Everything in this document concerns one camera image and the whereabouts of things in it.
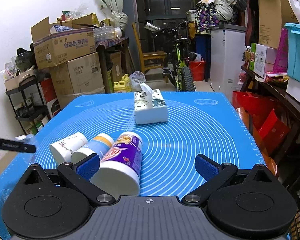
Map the clear plastic cup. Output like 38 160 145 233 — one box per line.
14 133 37 145

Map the white patterned paper cup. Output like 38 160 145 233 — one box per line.
49 132 88 164

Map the purple paper cup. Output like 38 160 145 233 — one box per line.
90 131 143 199

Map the blue yellow paper cup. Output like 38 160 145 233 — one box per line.
71 133 114 164

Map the black metal shelf rack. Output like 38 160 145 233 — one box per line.
5 75 51 135

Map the red gift bag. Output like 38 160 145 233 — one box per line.
232 91 290 155

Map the blue silicone baking mat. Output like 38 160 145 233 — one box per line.
0 92 263 239

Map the large lower cardboard box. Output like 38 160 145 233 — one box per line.
50 53 105 108

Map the open top cardboard box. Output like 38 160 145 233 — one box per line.
31 13 98 69

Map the green white product box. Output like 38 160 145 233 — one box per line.
249 43 267 78

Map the yellow oil jug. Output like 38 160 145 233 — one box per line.
113 74 132 93

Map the white tissue box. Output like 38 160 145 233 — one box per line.
134 83 168 125

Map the red plastic bucket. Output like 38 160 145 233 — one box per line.
189 61 206 81

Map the white chest freezer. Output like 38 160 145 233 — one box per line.
210 24 246 101

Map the wooden chair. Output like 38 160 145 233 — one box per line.
132 22 167 74

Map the black green bicycle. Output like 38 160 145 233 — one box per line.
132 20 198 92

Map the tall brown cardboard box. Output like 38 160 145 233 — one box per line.
258 0 298 49

